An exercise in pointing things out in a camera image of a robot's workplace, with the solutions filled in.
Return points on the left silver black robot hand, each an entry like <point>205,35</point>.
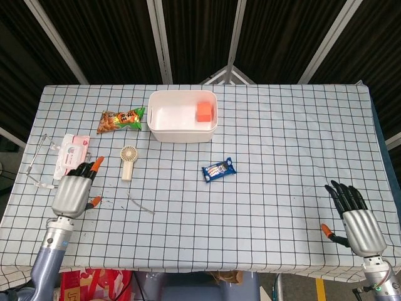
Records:
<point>70,196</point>

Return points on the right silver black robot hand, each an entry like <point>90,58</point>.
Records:
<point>363,230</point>

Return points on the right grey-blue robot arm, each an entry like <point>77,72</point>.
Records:
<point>383,279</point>

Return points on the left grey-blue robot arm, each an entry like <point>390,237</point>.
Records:
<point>47,263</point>

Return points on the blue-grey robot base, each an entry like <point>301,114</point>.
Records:
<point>194,287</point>

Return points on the beige handheld fan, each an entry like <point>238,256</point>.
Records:
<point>128,163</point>

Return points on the pink wet wipes pack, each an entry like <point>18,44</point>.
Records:
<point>70,155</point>

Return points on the clear glasses with metal temples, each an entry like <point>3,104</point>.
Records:
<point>33,166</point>

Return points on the green orange snack bag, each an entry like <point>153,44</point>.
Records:
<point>120,120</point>

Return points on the red patterned bag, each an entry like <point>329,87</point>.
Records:
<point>94,285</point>

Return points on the blue white checkered tablecloth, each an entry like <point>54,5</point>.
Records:
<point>250,219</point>

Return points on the white plastic storage bin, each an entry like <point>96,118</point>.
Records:
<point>175,131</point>

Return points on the brown paper bag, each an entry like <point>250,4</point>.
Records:
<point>225,276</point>

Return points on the blue cookie pack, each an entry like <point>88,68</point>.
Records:
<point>218,169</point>

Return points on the orange foam block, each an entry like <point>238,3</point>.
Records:
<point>205,113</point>

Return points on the white metal frame post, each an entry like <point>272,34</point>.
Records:
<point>160,40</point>
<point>236,31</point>
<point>61,42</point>
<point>329,40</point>

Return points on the white triangular frame brace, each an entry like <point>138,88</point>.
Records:
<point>227,75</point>

